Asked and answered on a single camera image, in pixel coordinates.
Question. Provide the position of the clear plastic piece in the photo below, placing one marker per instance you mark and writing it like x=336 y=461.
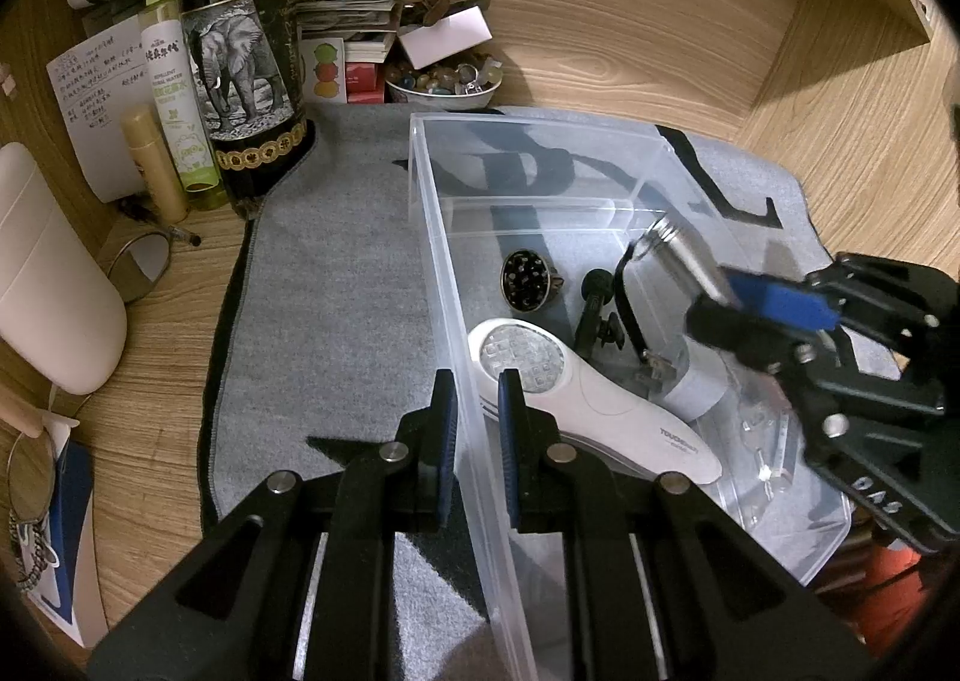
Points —
x=765 y=456

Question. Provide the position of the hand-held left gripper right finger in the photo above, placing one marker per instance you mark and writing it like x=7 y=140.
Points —
x=510 y=448

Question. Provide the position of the white handheld device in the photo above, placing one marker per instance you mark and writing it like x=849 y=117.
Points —
x=600 y=411

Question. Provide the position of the small white box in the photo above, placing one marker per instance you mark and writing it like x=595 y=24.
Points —
x=442 y=36

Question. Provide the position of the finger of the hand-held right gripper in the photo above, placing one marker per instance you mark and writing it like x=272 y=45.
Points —
x=742 y=340
x=780 y=302

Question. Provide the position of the black plastic clip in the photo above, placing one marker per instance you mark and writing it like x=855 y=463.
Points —
x=596 y=310

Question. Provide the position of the handwritten note paper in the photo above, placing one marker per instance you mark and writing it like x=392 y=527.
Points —
x=90 y=96

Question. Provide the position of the dark wine bottle elephant label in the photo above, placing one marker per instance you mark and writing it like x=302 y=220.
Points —
x=240 y=73

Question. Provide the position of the metal bangle with beads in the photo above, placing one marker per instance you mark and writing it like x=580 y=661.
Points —
x=30 y=538

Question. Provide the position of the red box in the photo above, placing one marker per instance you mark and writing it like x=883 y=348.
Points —
x=366 y=77

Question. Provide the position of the grey mat with black letters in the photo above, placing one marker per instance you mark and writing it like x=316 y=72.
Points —
x=337 y=276

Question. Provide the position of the clear plastic storage box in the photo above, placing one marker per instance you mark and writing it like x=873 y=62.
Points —
x=442 y=261

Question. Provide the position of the cream rounded container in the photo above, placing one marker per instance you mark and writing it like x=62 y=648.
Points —
x=52 y=276

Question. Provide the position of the green spray bottle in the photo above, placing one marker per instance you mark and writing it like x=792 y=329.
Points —
x=176 y=88

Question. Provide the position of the yellow tube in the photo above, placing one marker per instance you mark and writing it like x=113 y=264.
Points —
x=154 y=163

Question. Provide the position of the round mirror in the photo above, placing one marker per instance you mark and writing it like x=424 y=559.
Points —
x=142 y=268

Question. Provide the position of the white charger plug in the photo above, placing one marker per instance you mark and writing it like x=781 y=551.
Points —
x=701 y=392

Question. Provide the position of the bowl of stones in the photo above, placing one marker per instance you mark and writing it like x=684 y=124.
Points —
x=442 y=85

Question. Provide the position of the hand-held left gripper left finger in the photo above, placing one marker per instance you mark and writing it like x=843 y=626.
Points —
x=446 y=448

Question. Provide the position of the stack of books and papers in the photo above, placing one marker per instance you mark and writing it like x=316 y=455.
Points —
x=352 y=10

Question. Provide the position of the blue and white booklet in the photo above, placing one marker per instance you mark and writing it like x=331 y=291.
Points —
x=75 y=538

